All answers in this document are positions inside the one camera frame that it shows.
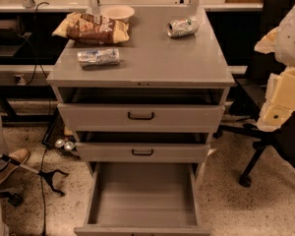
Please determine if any silver can on floor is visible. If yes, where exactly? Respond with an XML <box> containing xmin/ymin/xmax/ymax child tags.
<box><xmin>54</xmin><ymin>139</ymin><xmax>65</xmax><ymax>148</ymax></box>

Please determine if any grey drawer cabinet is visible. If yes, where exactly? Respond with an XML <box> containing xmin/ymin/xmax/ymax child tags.
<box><xmin>46</xmin><ymin>5</ymin><xmax>236</xmax><ymax>179</ymax></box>

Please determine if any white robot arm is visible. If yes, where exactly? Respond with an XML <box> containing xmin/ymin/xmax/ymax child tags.
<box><xmin>255</xmin><ymin>5</ymin><xmax>295</xmax><ymax>132</ymax></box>

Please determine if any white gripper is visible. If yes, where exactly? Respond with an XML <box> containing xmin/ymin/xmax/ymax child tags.
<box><xmin>254</xmin><ymin>5</ymin><xmax>295</xmax><ymax>132</ymax></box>

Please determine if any grey middle drawer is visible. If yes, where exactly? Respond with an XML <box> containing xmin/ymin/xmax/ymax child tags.
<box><xmin>77</xmin><ymin>143</ymin><xmax>209</xmax><ymax>163</ymax></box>

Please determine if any black office chair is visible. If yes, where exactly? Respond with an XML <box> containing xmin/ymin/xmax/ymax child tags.
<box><xmin>218</xmin><ymin>0</ymin><xmax>295</xmax><ymax>188</ymax></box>

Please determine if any grey open bottom drawer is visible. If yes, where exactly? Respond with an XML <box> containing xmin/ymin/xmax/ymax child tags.
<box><xmin>74</xmin><ymin>162</ymin><xmax>209</xmax><ymax>236</ymax></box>

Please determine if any brown chip bag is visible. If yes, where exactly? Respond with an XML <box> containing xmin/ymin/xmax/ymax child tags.
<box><xmin>52</xmin><ymin>12</ymin><xmax>130</xmax><ymax>45</ymax></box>

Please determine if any white bowl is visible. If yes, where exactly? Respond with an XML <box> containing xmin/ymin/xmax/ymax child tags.
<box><xmin>101</xmin><ymin>5</ymin><xmax>135</xmax><ymax>23</ymax></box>

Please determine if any black reacher grabber tool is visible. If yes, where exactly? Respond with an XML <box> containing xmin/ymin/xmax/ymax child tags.
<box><xmin>0</xmin><ymin>148</ymin><xmax>70</xmax><ymax>197</ymax></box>

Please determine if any tan shoe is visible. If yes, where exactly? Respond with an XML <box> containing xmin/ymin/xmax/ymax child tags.
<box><xmin>0</xmin><ymin>148</ymin><xmax>30</xmax><ymax>185</ymax></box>

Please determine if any wall power outlet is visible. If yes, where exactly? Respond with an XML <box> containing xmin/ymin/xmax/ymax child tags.
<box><xmin>14</xmin><ymin>74</ymin><xmax>27</xmax><ymax>86</ymax></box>

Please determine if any grey top drawer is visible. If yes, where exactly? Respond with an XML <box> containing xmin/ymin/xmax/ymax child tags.
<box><xmin>58</xmin><ymin>103</ymin><xmax>224</xmax><ymax>133</ymax></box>

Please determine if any black power cable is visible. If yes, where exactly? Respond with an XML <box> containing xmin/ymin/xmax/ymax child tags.
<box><xmin>17</xmin><ymin>1</ymin><xmax>51</xmax><ymax>236</ymax></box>

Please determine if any black floor wire rack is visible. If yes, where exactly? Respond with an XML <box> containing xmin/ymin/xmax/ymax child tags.
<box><xmin>42</xmin><ymin>110</ymin><xmax>80</xmax><ymax>158</ymax></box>

